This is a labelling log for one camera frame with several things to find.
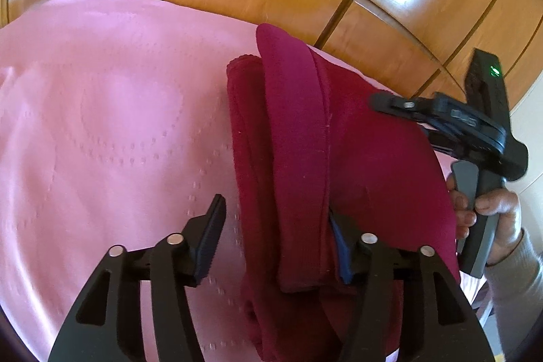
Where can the magenta small garment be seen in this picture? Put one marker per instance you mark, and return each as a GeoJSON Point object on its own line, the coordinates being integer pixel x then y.
{"type": "Point", "coordinates": [373, 175]}

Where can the person's right forearm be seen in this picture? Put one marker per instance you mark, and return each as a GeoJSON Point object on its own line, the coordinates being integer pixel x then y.
{"type": "Point", "coordinates": [517, 294]}

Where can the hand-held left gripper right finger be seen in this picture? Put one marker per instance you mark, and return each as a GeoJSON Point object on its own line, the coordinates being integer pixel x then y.
{"type": "Point", "coordinates": [344, 256]}

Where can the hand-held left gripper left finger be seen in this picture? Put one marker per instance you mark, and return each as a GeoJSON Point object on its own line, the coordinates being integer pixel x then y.
{"type": "Point", "coordinates": [208, 247]}

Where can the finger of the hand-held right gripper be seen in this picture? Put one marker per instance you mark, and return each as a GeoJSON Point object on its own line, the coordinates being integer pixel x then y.
{"type": "Point", "coordinates": [394, 104]}

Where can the person's right hand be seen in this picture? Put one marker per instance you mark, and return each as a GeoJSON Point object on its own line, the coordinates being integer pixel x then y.
{"type": "Point", "coordinates": [505, 209]}

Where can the pink patterned blanket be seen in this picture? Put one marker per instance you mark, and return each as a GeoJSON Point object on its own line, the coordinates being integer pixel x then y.
{"type": "Point", "coordinates": [106, 133]}

